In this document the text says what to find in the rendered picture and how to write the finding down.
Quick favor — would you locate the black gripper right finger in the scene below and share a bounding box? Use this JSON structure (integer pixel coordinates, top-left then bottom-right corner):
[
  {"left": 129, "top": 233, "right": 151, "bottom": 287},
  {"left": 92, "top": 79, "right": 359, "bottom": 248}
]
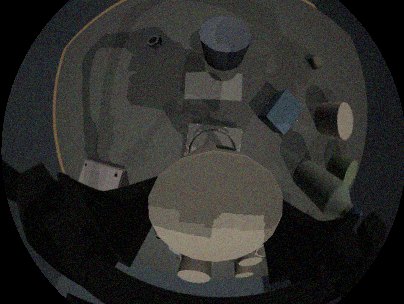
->
[{"left": 263, "top": 200, "right": 360, "bottom": 285}]

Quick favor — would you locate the dark bottle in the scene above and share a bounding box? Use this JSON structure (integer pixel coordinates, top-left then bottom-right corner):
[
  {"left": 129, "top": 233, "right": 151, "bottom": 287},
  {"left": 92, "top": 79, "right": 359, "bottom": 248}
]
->
[{"left": 294, "top": 160, "right": 361, "bottom": 217}]

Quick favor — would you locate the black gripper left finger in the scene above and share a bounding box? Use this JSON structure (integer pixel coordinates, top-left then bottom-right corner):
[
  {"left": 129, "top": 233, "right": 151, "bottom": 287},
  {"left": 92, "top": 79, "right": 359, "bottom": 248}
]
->
[{"left": 57, "top": 172, "right": 158, "bottom": 268}]

